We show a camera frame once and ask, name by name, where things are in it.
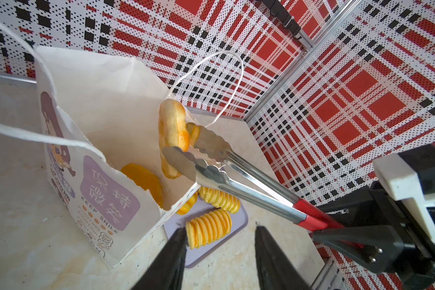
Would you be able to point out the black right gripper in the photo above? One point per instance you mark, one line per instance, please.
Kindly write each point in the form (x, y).
(381, 235)

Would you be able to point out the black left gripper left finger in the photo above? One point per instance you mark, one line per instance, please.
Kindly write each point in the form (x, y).
(167, 270)

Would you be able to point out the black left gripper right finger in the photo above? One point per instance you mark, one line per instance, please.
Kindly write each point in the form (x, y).
(274, 270)

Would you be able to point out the long ridged bread loaf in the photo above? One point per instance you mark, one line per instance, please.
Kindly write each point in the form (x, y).
(220, 199)

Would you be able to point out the sugar dusted orange bread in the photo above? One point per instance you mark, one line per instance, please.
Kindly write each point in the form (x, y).
(146, 180)

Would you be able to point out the red handled metal tongs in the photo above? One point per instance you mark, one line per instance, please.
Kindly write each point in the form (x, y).
(219, 167)

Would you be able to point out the glazed ring donut bread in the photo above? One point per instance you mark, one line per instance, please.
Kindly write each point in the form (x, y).
(172, 132)

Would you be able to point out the white printed paper bag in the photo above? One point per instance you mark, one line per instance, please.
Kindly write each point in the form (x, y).
(99, 113)

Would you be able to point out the bottom ridged bread loaf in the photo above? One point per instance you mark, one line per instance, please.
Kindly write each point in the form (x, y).
(208, 228)

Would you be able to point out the lilac plastic tray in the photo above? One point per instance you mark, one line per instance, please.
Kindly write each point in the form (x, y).
(193, 257)

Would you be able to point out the round striped bun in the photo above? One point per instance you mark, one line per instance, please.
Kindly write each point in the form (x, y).
(188, 205)

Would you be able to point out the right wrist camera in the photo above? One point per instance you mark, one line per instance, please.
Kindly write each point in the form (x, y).
(409, 177)

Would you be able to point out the black wall hook rail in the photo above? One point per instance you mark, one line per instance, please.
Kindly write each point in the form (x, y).
(277, 10)

